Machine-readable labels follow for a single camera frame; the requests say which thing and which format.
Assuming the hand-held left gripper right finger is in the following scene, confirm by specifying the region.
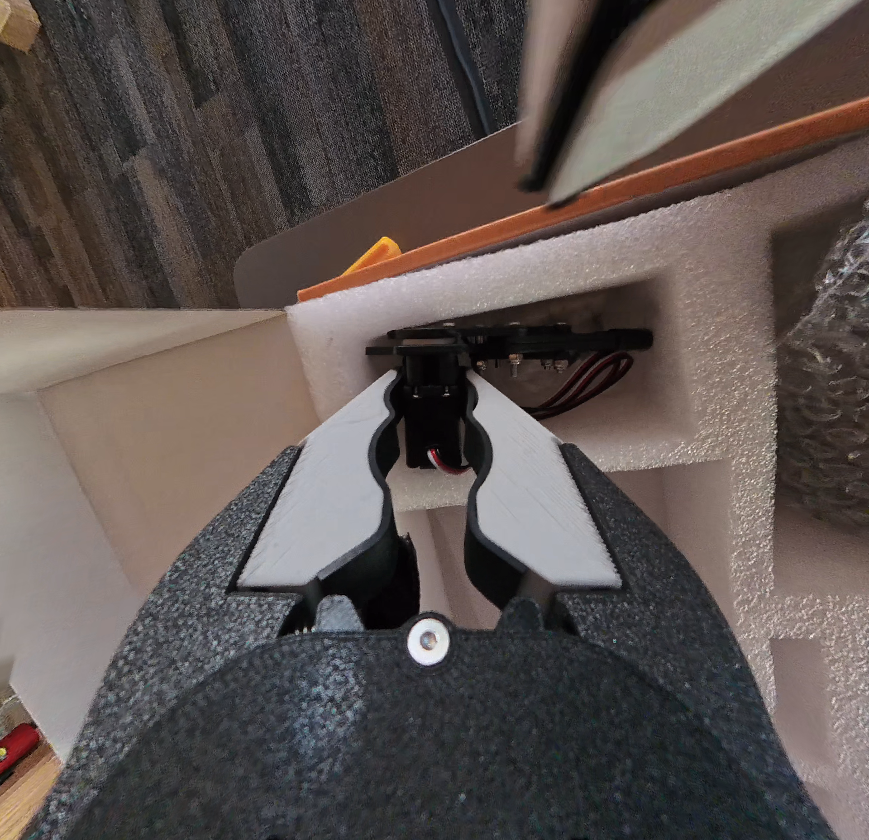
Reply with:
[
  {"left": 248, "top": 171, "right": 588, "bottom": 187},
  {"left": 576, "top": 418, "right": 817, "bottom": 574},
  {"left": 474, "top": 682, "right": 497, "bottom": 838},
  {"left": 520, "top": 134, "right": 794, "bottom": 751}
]
[{"left": 465, "top": 370, "right": 624, "bottom": 590}]

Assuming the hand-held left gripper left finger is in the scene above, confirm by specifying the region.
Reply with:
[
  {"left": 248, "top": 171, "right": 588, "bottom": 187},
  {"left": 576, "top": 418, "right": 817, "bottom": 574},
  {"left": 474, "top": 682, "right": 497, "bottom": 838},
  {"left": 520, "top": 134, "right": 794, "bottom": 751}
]
[{"left": 236, "top": 368, "right": 401, "bottom": 591}]

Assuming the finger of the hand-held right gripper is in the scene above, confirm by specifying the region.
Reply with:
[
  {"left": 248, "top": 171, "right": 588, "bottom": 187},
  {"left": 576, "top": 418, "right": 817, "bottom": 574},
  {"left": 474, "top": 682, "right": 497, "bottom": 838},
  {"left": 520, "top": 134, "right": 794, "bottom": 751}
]
[
  {"left": 515, "top": 0, "right": 615, "bottom": 191},
  {"left": 549, "top": 0, "right": 869, "bottom": 209}
]

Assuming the black toy claw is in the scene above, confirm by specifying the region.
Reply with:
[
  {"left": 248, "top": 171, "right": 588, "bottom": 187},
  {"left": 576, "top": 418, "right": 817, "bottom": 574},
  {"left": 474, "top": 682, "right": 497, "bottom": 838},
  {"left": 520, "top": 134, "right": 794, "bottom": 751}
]
[{"left": 365, "top": 321, "right": 654, "bottom": 475}]

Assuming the orange white cardboard box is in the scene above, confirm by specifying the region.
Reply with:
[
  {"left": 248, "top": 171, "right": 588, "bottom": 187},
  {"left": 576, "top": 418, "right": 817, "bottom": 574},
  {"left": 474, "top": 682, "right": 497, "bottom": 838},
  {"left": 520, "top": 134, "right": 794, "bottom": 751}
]
[{"left": 0, "top": 97, "right": 869, "bottom": 763}]

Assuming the white foam insert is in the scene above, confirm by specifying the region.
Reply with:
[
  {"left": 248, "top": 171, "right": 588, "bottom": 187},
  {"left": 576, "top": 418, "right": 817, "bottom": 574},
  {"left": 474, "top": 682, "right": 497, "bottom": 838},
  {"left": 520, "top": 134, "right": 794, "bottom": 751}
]
[{"left": 285, "top": 138, "right": 869, "bottom": 840}]

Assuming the wooden block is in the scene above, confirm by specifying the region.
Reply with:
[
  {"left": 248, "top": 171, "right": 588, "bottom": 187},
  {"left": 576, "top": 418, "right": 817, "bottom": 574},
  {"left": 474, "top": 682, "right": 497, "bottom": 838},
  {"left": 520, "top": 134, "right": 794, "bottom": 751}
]
[{"left": 0, "top": 0, "right": 43, "bottom": 55}]

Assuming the black floor cable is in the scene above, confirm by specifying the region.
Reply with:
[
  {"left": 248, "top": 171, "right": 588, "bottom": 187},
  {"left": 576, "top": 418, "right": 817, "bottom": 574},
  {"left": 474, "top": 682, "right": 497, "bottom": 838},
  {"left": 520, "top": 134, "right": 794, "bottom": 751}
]
[{"left": 424, "top": 0, "right": 500, "bottom": 137}]

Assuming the red tool handle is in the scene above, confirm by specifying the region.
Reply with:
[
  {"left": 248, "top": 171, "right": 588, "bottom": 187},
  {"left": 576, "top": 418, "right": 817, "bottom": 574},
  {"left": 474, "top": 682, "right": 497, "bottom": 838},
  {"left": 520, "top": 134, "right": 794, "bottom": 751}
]
[{"left": 0, "top": 721, "right": 39, "bottom": 780}]

